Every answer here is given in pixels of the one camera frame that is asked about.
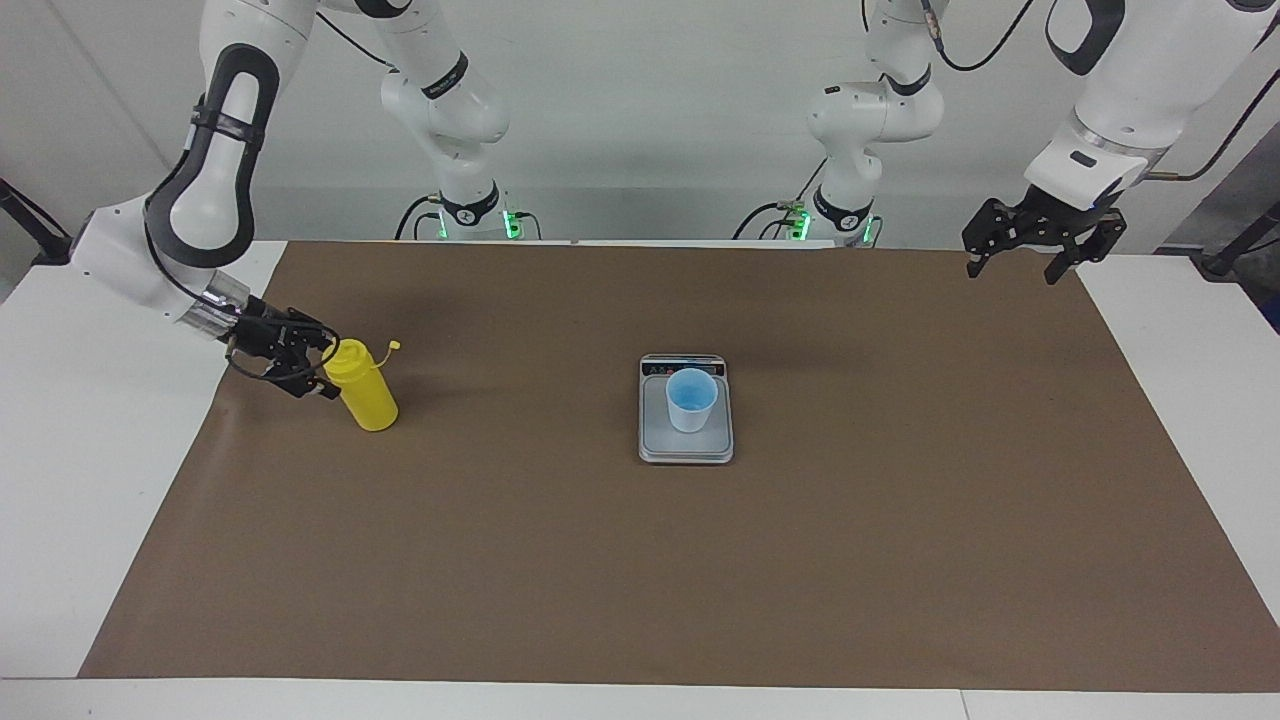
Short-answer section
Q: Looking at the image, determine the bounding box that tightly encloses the black clamp stand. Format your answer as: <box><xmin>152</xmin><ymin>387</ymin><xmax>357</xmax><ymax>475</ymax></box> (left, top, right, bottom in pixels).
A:
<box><xmin>0</xmin><ymin>178</ymin><xmax>81</xmax><ymax>267</ymax></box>
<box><xmin>1190</xmin><ymin>200</ymin><xmax>1280</xmax><ymax>279</ymax></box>

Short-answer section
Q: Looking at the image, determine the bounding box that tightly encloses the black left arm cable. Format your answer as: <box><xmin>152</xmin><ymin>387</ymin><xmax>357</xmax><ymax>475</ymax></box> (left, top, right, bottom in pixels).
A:
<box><xmin>920</xmin><ymin>0</ymin><xmax>1280</xmax><ymax>181</ymax></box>

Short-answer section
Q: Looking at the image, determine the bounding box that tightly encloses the brown paper mat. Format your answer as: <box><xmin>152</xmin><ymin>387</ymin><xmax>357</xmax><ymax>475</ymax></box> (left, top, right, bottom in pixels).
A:
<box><xmin>78</xmin><ymin>240</ymin><xmax>1280</xmax><ymax>694</ymax></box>

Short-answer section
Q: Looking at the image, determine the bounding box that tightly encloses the light blue plastic cup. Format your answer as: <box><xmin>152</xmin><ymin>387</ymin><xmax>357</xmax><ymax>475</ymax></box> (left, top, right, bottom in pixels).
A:
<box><xmin>665</xmin><ymin>367</ymin><xmax>719</xmax><ymax>434</ymax></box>

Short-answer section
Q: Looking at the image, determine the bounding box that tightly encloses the black base power cable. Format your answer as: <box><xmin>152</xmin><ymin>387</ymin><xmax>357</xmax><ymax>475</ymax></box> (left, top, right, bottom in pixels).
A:
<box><xmin>395</xmin><ymin>195</ymin><xmax>444</xmax><ymax>241</ymax></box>
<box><xmin>733</xmin><ymin>160</ymin><xmax>831</xmax><ymax>241</ymax></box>

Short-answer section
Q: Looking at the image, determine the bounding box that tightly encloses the yellow squeeze bottle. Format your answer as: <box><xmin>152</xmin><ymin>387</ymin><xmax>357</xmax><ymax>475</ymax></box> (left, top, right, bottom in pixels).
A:
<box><xmin>322</xmin><ymin>338</ymin><xmax>403</xmax><ymax>433</ymax></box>

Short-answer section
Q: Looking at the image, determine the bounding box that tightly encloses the silver digital kitchen scale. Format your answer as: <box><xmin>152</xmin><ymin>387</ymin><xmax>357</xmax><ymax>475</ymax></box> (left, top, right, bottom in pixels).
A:
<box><xmin>638</xmin><ymin>353</ymin><xmax>735</xmax><ymax>466</ymax></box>

